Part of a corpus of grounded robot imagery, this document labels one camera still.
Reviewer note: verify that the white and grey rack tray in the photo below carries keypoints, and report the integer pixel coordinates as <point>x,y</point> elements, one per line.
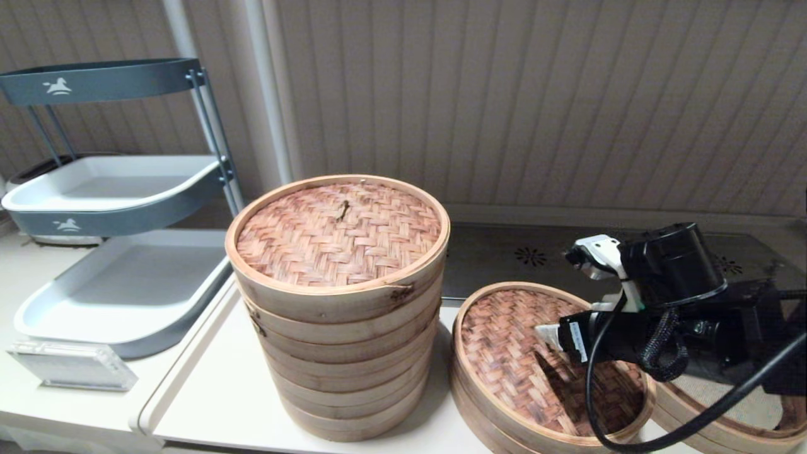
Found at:
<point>132,290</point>
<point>113,189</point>

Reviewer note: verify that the grey tiered rack frame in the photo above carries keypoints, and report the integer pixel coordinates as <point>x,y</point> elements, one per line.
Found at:
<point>214,135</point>

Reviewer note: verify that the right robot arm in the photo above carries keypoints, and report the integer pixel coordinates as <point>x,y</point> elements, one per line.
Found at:
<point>678,265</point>

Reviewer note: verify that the white pipe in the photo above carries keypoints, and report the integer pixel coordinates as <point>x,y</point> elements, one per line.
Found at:
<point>179,28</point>
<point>270,94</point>

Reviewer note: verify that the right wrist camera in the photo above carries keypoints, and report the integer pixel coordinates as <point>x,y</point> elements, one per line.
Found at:
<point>599,252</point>

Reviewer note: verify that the bamboo steamer basket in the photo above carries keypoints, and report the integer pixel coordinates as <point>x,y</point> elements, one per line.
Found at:
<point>347,403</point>
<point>340,340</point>
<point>343,375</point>
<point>470,419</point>
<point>350,429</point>
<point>750,416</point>

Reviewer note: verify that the grey rack shelf rim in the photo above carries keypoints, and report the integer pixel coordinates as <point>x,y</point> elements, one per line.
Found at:
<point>101,81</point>

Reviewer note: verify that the black stove top panel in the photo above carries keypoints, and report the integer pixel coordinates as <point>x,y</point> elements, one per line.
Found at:
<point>492,258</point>

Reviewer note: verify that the large white tray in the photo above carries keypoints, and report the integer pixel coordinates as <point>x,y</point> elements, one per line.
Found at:
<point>214,372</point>

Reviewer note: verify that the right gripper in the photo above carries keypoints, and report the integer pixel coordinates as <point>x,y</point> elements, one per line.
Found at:
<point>605,340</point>

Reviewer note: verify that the clear plastic box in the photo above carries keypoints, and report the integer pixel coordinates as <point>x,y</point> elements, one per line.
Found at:
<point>69,366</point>

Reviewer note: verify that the woven bamboo steamer lid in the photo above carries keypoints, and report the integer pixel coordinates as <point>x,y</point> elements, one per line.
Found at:
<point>340,233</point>
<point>504,353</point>

